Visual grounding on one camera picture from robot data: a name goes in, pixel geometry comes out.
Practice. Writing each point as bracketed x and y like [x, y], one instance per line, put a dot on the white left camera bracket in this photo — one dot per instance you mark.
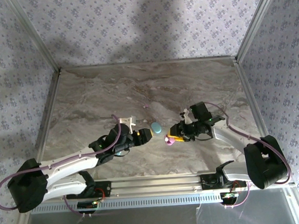
[128, 121]

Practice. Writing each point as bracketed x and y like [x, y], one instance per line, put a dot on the white camera bracket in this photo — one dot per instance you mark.
[187, 118]
[128, 121]

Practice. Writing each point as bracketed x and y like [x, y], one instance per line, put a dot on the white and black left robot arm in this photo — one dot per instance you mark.
[66, 170]

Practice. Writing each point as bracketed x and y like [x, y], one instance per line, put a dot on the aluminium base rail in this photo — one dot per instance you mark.
[154, 185]

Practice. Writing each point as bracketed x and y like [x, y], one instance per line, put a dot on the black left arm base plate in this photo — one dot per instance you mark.
[108, 192]

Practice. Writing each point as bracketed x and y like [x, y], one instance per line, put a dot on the grey metal sheet panel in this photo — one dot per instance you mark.
[156, 220]

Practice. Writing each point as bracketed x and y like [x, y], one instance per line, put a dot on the white right camera bracket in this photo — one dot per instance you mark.
[187, 118]

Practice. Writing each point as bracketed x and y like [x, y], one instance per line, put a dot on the blue earbud charging case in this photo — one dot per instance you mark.
[156, 128]

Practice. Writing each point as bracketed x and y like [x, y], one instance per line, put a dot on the aluminium table edge rail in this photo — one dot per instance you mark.
[146, 63]
[250, 95]
[49, 108]

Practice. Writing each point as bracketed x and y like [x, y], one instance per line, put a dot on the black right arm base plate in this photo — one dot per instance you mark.
[205, 180]

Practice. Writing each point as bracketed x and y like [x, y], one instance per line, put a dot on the aluminium frame post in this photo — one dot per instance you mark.
[255, 21]
[39, 41]
[297, 202]

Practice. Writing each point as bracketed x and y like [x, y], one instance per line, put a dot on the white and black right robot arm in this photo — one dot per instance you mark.
[229, 137]

